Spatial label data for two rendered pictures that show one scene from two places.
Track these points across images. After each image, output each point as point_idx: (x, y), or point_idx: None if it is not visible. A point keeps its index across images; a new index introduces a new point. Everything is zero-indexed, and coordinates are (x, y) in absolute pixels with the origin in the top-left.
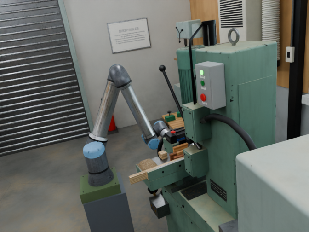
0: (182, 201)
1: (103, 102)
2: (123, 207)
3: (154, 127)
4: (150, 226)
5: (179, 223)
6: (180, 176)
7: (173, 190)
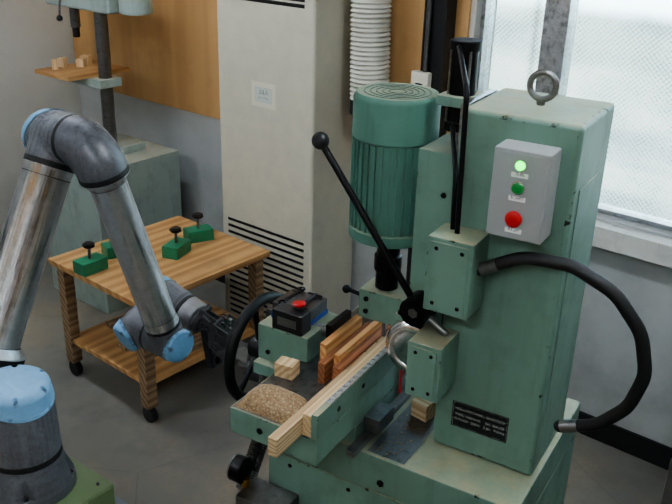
0: (378, 472)
1: (19, 235)
2: None
3: None
4: None
5: None
6: (360, 411)
7: (355, 451)
